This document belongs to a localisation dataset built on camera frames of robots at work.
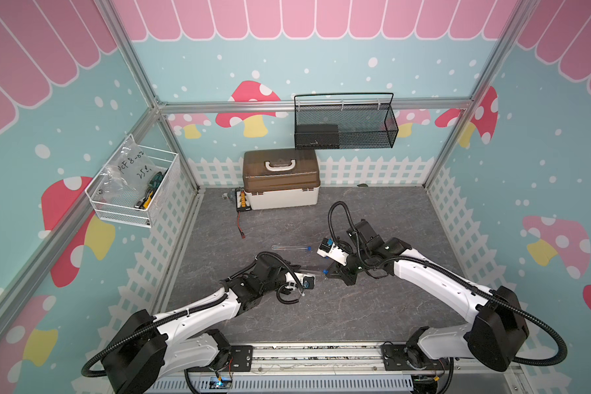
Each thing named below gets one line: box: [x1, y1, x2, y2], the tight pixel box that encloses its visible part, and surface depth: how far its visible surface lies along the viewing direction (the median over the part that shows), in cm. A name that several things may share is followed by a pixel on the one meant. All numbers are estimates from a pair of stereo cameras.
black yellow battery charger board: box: [234, 187, 252, 213], surface depth 114 cm
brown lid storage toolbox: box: [242, 147, 321, 211], surface depth 103 cm
